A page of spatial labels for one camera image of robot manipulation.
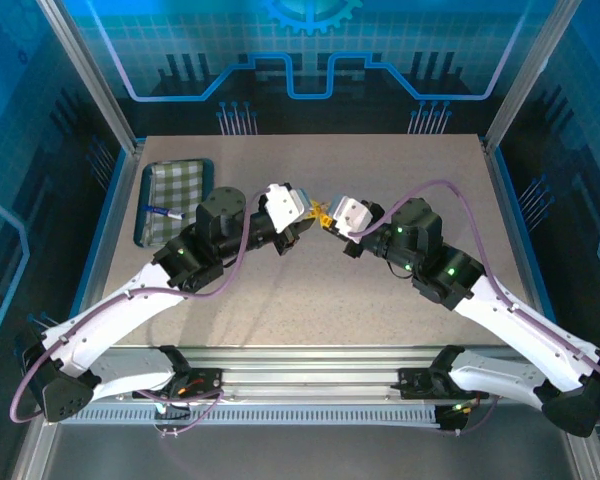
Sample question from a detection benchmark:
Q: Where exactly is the teal plastic tray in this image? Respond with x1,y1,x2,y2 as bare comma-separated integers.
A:
132,158,216,249

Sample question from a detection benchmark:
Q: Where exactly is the green checkered cloth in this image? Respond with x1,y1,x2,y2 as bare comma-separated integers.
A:
142,160,205,245

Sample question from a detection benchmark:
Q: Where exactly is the blue and white marker pen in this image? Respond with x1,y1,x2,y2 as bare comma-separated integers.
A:
140,203,186,221

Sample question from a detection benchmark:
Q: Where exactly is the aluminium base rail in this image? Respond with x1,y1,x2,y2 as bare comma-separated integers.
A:
99,343,506,405

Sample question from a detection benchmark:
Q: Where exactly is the aluminium frame post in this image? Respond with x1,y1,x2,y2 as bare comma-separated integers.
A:
482,0,584,151
37,0,144,151

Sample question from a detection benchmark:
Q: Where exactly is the slotted grey cable duct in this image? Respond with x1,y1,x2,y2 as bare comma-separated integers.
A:
62,403,464,427

